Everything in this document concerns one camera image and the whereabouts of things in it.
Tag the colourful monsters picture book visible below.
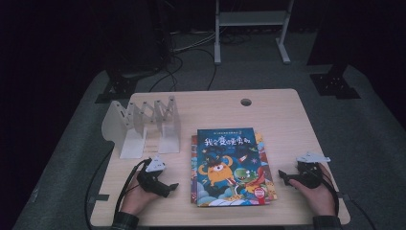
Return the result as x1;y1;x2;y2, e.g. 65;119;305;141
191;132;278;205

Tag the white floor cable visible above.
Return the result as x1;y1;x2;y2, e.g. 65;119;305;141
170;30;218;54

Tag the blue monster picture book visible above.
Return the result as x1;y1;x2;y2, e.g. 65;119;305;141
196;127;271;208

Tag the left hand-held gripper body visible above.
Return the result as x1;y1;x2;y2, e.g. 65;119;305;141
137;155;171;198

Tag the white metal stand frame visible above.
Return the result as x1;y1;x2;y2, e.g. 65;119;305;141
214;0;295;66

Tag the black floor cable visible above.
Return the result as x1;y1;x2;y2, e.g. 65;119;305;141
147;54;185;94
173;47;218;92

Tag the white expandable book stand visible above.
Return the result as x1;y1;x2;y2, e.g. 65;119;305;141
101;95;182;160

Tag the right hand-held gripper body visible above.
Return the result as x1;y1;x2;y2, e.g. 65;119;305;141
296;151;331;189

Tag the person's right hand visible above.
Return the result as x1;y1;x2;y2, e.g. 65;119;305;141
288;163;338;218

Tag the person's left hand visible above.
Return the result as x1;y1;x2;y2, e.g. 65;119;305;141
120;172;161;217

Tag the dark cable bundle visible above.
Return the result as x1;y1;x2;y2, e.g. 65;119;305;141
219;32;253;46

